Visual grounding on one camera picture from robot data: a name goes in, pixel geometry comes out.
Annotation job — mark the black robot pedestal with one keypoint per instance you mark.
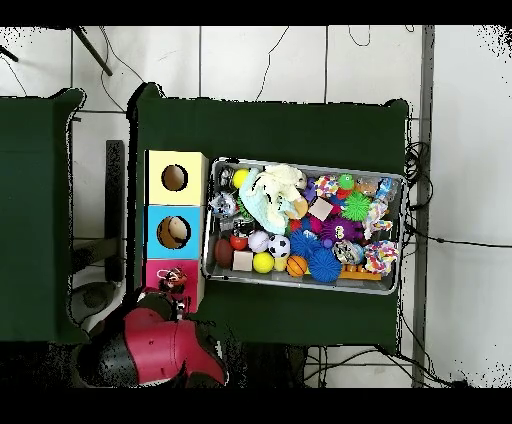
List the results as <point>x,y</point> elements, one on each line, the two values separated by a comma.
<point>272,368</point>

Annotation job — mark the black monitor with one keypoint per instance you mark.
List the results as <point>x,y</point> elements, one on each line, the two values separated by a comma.
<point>114,208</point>

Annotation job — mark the black and white soccer ball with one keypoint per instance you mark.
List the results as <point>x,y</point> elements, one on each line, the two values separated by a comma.
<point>278,246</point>

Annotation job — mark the wooden box with three holes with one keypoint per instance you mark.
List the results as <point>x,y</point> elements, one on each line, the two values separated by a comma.
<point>192,192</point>

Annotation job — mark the purple spiky rubber toy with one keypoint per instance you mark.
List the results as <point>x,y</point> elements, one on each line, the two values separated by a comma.
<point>340,230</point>

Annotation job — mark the dark green tablecloth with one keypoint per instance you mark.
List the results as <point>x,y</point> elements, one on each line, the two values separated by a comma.
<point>260,128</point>
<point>32,220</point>

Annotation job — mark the cream and mint cloth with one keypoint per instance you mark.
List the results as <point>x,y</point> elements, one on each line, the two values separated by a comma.
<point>272,200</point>

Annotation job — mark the white toy baseball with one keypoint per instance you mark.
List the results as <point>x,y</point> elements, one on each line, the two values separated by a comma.
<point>258,241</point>

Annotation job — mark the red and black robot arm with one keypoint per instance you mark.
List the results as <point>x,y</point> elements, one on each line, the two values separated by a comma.
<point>168,348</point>

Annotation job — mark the blue spiky rubber ball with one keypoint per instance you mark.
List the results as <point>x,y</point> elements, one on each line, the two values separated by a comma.
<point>324,266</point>

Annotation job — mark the crushed silver drink can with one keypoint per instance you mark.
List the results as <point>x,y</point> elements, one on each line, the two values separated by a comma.
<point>242,228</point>

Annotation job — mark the yellow ball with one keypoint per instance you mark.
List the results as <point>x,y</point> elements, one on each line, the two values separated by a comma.
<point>263,262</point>

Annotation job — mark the brown toy football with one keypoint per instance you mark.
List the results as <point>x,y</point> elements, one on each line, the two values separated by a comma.
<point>224,253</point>

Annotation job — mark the orange toy basketball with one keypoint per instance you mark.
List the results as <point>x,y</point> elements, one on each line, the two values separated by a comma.
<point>296,266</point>

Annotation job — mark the green spiky rubber toy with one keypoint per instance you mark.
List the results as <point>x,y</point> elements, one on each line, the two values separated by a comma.
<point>356,206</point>

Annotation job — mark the black tripod leg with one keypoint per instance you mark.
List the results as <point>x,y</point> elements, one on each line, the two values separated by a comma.
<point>92,50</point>

